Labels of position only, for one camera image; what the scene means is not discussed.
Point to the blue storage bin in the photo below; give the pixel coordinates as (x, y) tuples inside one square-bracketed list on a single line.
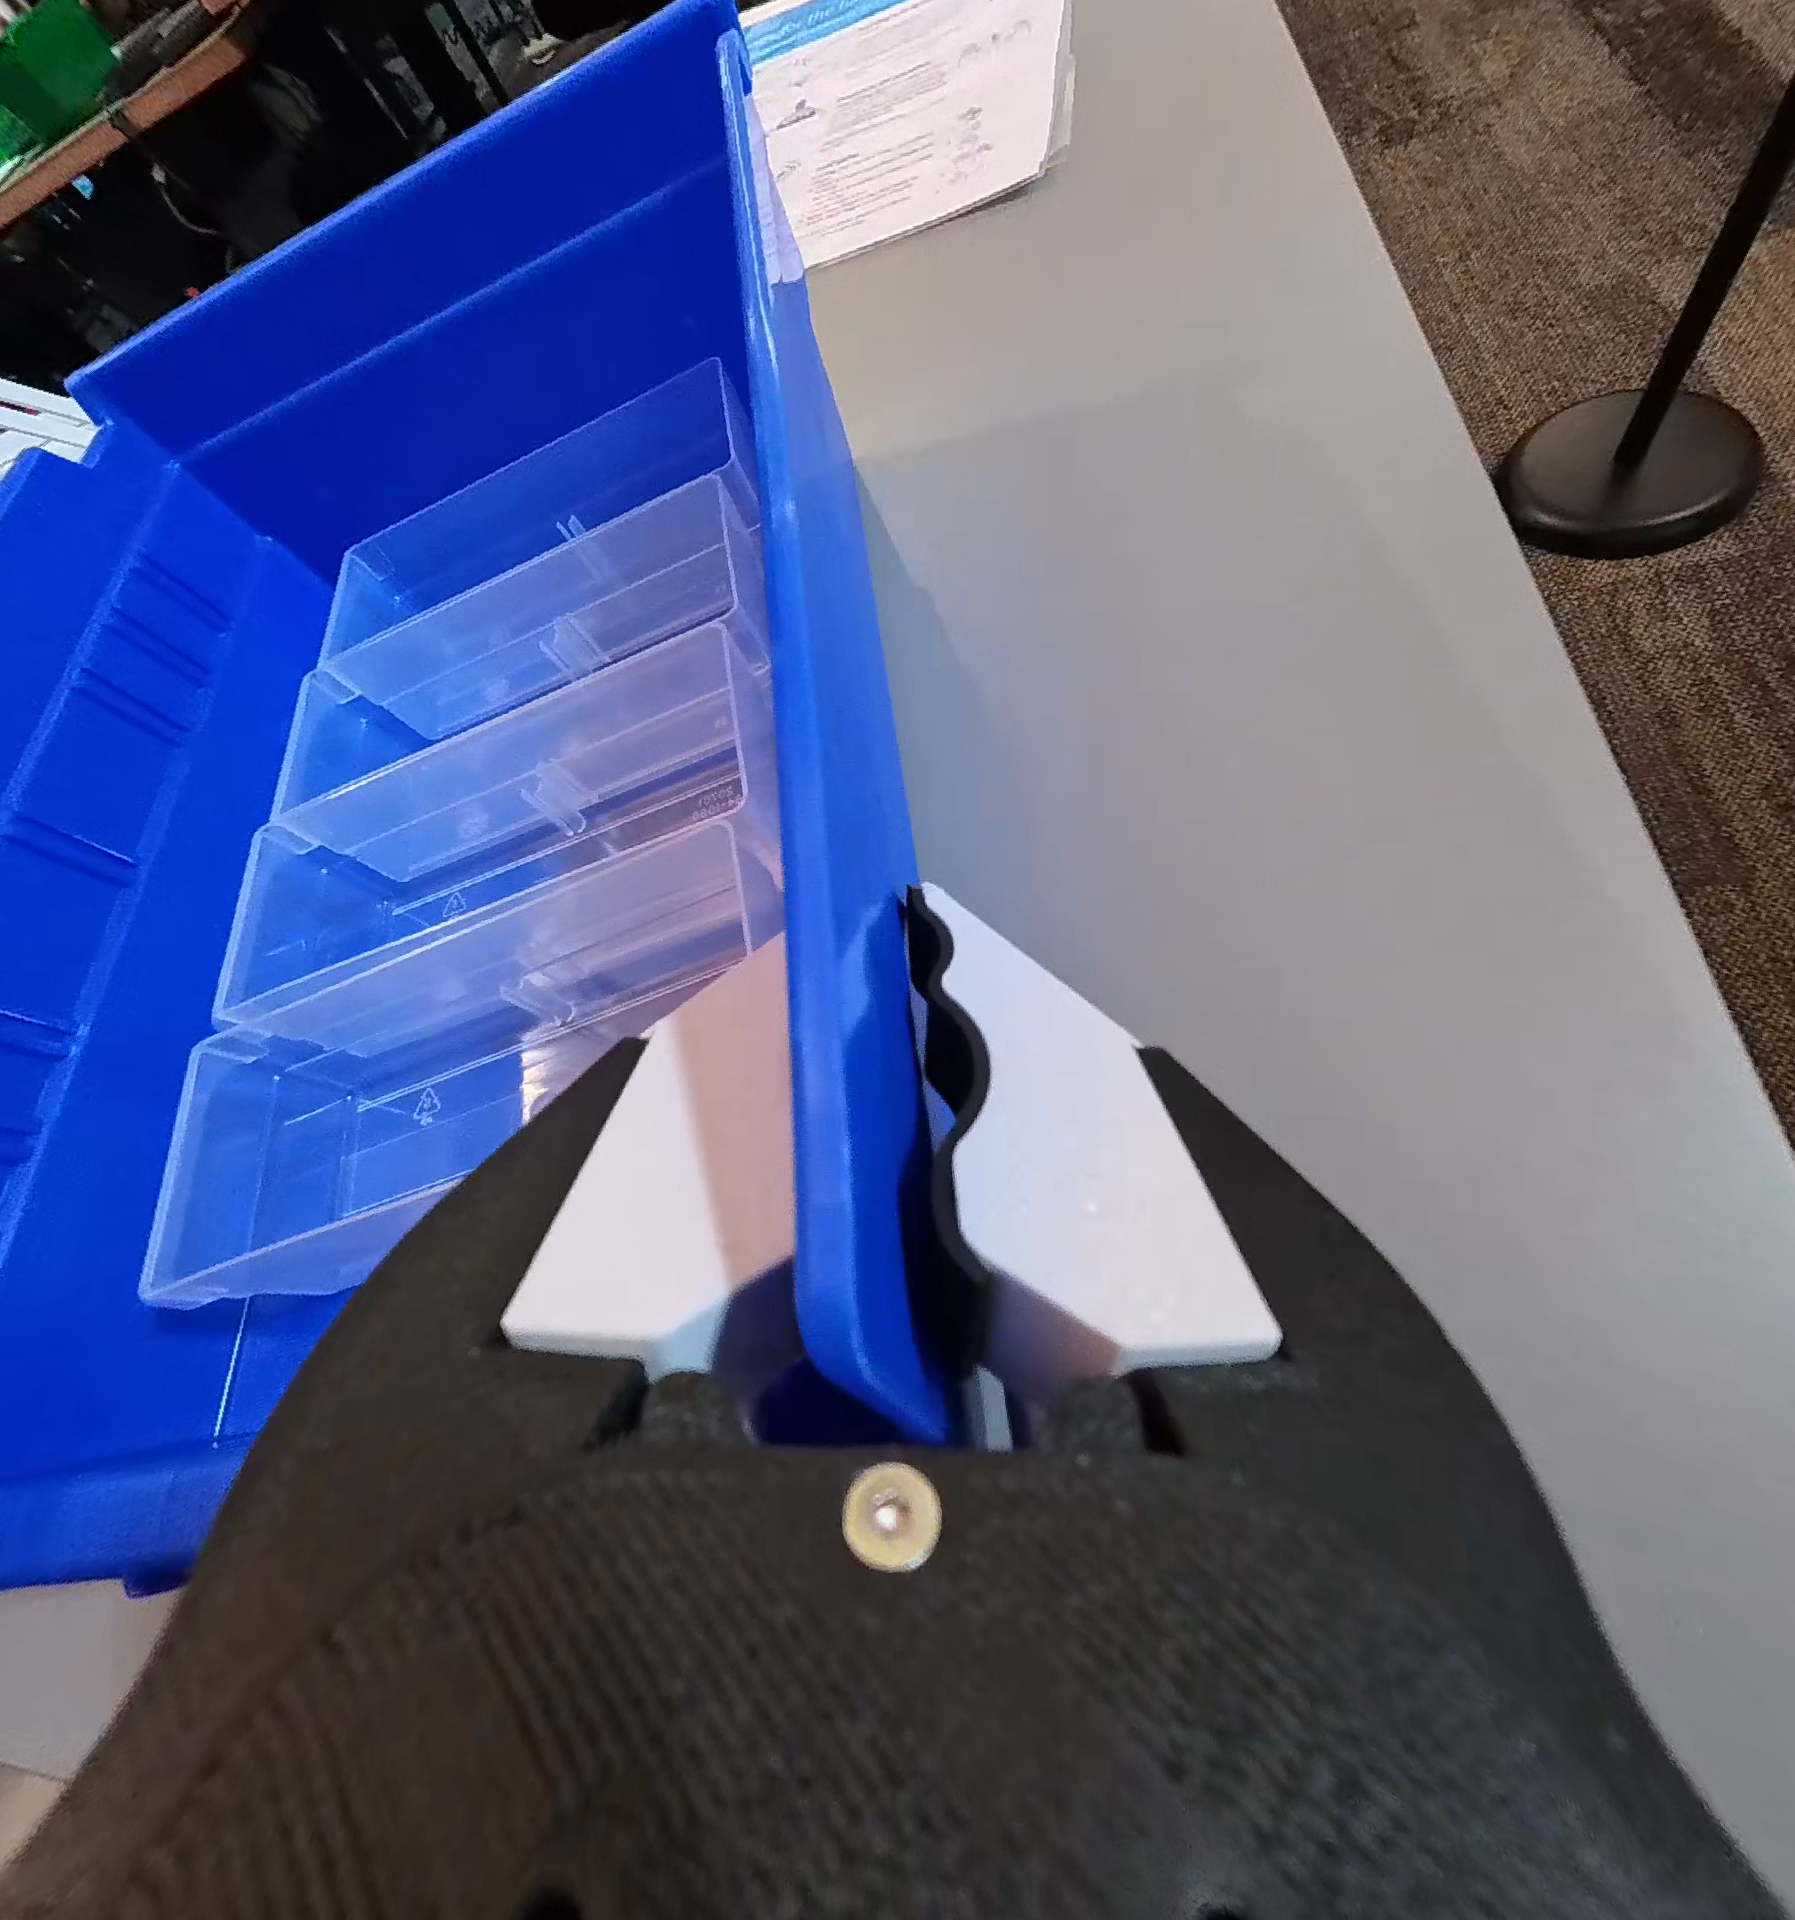
[(432, 299)]

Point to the black stanchion post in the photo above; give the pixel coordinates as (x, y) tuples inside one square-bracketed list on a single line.
[(1631, 481)]

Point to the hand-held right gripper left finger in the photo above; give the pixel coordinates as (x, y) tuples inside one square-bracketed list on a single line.
[(642, 1200)]

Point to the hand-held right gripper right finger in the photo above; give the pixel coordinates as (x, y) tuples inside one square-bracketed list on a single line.
[(1108, 1185)]

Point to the grey desk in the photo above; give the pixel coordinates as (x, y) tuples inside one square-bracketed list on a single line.
[(1212, 600)]

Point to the laminated instruction sheet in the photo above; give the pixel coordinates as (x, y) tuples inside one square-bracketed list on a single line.
[(912, 121)]

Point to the long wooden workbench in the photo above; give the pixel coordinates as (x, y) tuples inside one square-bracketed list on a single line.
[(162, 108)]

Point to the green storage bin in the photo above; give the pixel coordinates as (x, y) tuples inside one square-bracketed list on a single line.
[(13, 105)]

